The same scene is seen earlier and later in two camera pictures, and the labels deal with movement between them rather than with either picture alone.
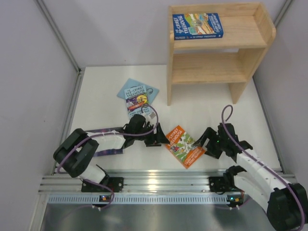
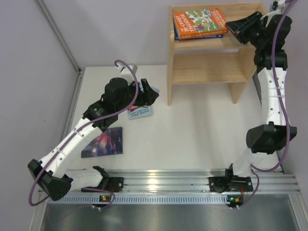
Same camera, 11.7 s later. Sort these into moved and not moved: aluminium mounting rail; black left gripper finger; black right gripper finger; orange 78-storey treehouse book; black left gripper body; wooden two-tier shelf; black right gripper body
Moved: black left gripper body; orange 78-storey treehouse book; black right gripper finger; black left gripper finger; black right gripper body
Not moved: aluminium mounting rail; wooden two-tier shelf
